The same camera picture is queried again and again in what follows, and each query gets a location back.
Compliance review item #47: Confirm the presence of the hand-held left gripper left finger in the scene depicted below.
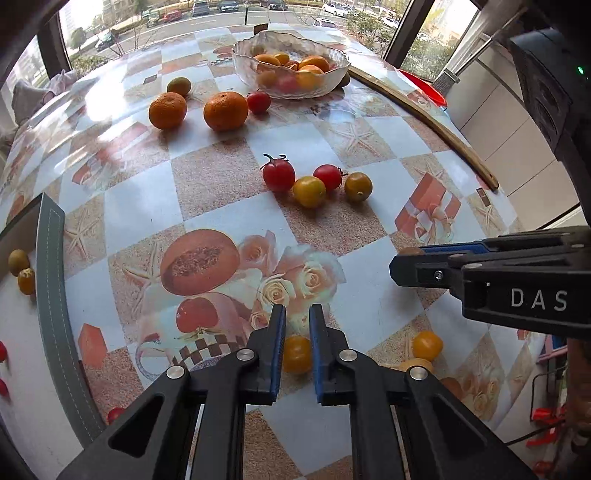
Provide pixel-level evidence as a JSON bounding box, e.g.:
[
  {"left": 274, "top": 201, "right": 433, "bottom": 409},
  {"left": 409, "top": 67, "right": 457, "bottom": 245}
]
[{"left": 58, "top": 304, "right": 288, "bottom": 480}]

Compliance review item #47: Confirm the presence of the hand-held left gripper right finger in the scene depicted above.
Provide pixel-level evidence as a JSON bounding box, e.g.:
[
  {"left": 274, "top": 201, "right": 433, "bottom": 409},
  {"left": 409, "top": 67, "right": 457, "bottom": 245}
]
[{"left": 309, "top": 303, "right": 539, "bottom": 480}]

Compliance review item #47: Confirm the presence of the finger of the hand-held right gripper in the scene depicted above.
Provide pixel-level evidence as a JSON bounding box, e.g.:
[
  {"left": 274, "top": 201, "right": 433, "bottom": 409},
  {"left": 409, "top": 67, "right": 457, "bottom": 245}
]
[
  {"left": 389, "top": 254, "right": 465, "bottom": 291},
  {"left": 420, "top": 226, "right": 573, "bottom": 257}
]

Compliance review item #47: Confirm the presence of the person's right forearm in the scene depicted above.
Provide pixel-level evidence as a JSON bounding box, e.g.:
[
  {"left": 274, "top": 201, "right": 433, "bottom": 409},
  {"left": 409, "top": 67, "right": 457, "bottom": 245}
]
[{"left": 565, "top": 339, "right": 591, "bottom": 457}]

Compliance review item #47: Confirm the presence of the curved wooden strip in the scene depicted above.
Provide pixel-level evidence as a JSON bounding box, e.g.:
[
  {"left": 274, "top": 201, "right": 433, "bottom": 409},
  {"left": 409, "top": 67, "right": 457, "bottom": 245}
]
[{"left": 347, "top": 65, "right": 500, "bottom": 192}]

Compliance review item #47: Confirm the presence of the red plastic basin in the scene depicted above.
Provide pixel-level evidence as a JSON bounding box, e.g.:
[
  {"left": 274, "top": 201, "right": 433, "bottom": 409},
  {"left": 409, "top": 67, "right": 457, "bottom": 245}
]
[{"left": 398, "top": 69, "right": 448, "bottom": 110}]

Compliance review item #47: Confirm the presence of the red stemmed cherry tomato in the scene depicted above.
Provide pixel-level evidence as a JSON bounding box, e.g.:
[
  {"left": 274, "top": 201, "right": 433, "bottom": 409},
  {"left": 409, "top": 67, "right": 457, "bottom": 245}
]
[{"left": 260, "top": 154, "right": 297, "bottom": 193}]

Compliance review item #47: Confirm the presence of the printed checkered tablecloth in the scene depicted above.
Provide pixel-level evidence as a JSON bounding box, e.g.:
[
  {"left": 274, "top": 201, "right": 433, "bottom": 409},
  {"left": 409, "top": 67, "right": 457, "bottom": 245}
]
[{"left": 0, "top": 21, "right": 539, "bottom": 480}]

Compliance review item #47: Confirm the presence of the clear glass bowl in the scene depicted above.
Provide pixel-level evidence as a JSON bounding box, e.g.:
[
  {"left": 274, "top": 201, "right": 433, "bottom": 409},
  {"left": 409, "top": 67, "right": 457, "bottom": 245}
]
[{"left": 231, "top": 31, "right": 352, "bottom": 100}]

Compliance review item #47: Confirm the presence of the grey-rimmed white tray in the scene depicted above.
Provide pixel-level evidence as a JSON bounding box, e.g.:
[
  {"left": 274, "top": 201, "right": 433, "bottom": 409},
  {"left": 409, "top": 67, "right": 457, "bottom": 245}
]
[{"left": 0, "top": 193, "right": 108, "bottom": 462}]

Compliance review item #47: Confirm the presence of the large orange mandarin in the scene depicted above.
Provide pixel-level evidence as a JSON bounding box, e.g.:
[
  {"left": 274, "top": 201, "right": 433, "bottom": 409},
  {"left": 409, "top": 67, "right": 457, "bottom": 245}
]
[
  {"left": 148, "top": 92, "right": 188, "bottom": 131},
  {"left": 203, "top": 91, "right": 249, "bottom": 132}
]

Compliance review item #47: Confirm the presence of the pale pink cloth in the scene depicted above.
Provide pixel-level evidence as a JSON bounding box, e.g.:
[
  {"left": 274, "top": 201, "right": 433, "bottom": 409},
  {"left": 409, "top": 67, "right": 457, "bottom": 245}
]
[{"left": 10, "top": 69, "right": 79, "bottom": 126}]

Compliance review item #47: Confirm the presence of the green parked truck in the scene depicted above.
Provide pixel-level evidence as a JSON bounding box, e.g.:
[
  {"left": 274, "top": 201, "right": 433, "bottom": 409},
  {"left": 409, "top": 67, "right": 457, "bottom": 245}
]
[{"left": 95, "top": 28, "right": 122, "bottom": 51}]

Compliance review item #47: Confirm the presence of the red wire rack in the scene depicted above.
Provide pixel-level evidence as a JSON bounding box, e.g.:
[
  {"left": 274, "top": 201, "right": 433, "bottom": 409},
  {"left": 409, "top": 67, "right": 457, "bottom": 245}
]
[{"left": 526, "top": 360, "right": 570, "bottom": 448}]

